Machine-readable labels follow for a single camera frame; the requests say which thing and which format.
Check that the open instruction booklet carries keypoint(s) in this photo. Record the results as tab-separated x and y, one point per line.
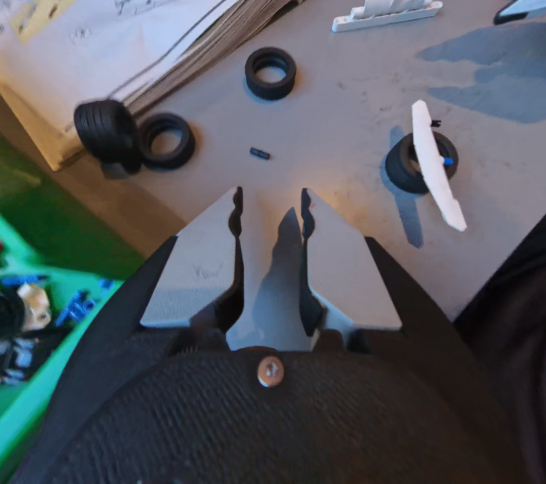
106	23

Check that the green plastic bin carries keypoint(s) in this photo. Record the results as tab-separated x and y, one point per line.
51	215

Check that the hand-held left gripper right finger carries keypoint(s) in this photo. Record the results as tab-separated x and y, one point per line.
349	279

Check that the small tan toy piece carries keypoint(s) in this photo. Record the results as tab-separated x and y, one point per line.
34	305

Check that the long white pointed panel piece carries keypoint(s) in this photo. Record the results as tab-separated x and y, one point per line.
431	160

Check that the heap of small toy parts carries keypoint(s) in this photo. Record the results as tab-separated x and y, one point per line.
72	309

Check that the grey desk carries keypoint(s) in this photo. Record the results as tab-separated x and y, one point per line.
341	87

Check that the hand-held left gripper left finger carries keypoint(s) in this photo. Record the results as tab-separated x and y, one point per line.
192	275

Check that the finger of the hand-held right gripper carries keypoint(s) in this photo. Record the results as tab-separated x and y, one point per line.
533	2

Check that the black rubber toy tyre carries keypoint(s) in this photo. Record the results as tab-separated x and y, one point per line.
187	143
399	172
271	91
102	130

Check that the person's black garment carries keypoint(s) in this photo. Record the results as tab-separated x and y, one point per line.
512	343

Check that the white beam with cylinders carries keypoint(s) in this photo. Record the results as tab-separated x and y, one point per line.
384	15

